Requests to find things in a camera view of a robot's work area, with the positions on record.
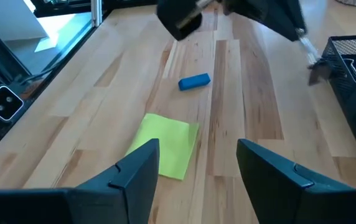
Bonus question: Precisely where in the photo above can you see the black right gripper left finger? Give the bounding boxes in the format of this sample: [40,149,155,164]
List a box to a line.
[0,138,161,224]

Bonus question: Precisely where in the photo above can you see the blue eraser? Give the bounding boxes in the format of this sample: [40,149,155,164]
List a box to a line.
[177,72,212,92]

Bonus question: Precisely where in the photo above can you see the light grey floor panel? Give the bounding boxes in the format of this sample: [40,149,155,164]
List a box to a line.
[0,0,50,42]

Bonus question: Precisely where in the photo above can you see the small square table-level camera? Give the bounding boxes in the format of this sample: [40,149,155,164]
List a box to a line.
[0,84,25,123]

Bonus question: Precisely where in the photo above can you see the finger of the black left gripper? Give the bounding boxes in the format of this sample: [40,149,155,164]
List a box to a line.
[223,0,297,39]
[285,0,307,43]

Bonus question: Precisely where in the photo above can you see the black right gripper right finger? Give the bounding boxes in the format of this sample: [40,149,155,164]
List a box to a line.
[236,138,356,224]

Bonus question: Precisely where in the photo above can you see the green sticky note pad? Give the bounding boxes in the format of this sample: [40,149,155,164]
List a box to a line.
[124,112,200,181]

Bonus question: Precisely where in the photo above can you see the black binder clip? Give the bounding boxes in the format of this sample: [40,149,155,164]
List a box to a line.
[298,36,333,87]
[343,57,356,82]

